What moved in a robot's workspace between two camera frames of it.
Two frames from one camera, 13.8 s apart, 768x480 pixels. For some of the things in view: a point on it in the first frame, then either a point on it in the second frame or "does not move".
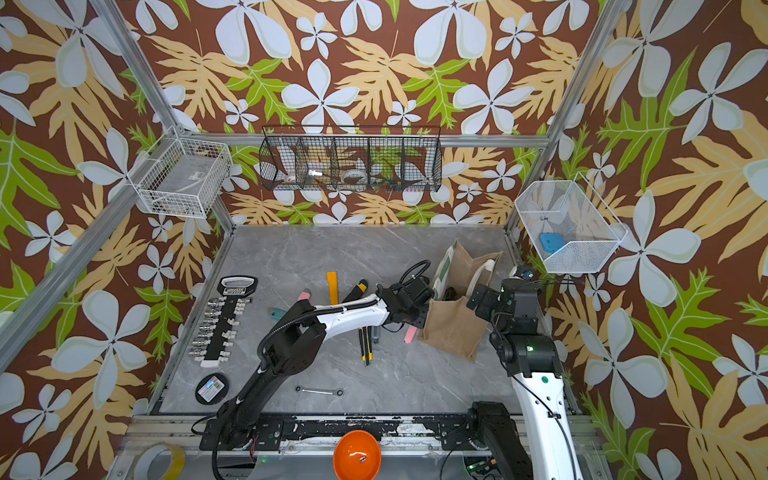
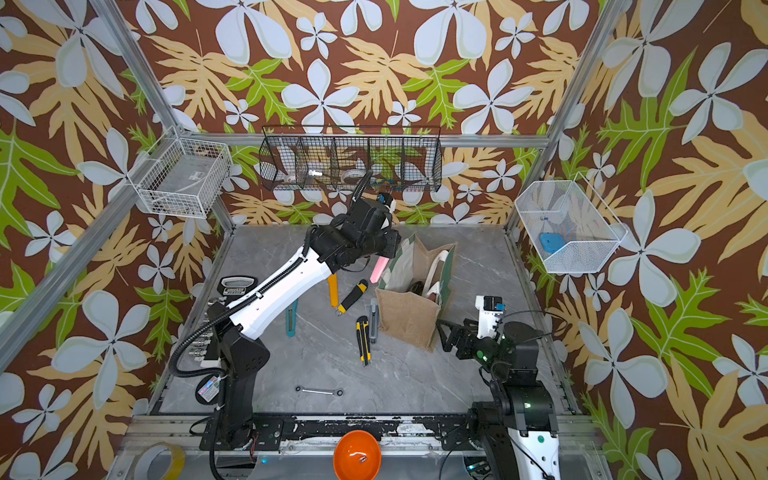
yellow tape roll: [177, 465] does not move
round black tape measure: [212, 389] does not move
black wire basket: [351, 158] does not move
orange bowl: [357, 456] does not move
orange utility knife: [333, 287] does not move
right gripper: [493, 298] to [460, 333]
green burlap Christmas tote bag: [450, 322] to [411, 291]
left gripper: [421, 321] to [391, 237]
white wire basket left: [179, 175] does not move
